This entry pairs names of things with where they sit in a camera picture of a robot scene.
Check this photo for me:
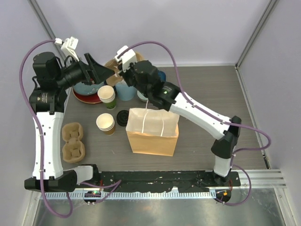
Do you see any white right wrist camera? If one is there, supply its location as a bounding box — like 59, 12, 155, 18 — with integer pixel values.
114, 46, 137, 72

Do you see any light blue straw holder cup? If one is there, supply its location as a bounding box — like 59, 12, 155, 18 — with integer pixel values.
115, 81, 136, 101

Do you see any red round plate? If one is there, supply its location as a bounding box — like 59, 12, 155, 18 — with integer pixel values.
72, 90, 102, 104

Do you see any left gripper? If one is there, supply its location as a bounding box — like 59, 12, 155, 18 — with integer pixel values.
55, 53, 115, 89

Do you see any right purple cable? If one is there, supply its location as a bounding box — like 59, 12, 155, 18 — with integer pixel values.
117, 41, 272, 208

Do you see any black lid stack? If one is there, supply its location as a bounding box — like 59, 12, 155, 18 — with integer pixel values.
116, 110, 129, 127

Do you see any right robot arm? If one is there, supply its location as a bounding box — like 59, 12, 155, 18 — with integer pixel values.
117, 60, 241, 186

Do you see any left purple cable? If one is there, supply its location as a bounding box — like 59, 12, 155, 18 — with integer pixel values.
18, 40, 123, 218

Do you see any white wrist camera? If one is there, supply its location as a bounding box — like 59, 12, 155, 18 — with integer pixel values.
55, 36, 79, 62
114, 46, 137, 72

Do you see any brown paper cup stack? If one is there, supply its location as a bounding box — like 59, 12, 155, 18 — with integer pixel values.
96, 113, 116, 136

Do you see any dark blue leaf-shaped plate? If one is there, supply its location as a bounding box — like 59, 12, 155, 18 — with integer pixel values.
158, 70, 166, 82

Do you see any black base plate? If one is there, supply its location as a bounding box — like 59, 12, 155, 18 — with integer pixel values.
87, 170, 241, 193

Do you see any pale green ceramic bowl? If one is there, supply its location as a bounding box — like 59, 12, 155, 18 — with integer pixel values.
137, 91, 148, 102

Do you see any grey-blue round plate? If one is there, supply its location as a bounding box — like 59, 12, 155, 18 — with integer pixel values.
73, 82, 104, 96

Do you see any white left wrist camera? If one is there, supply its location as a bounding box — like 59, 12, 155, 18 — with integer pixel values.
55, 36, 79, 62

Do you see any green paper cup stack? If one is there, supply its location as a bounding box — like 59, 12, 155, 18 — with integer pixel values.
97, 85, 117, 110

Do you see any cardboard cup carrier stack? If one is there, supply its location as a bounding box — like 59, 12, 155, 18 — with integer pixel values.
62, 122, 86, 163

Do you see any purple cable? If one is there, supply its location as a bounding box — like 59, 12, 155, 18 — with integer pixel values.
18, 40, 123, 218
117, 41, 272, 208

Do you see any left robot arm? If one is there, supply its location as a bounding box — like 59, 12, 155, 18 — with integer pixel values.
24, 52, 115, 192

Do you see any brown paper bag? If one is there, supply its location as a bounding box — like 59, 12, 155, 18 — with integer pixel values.
126, 107, 179, 156

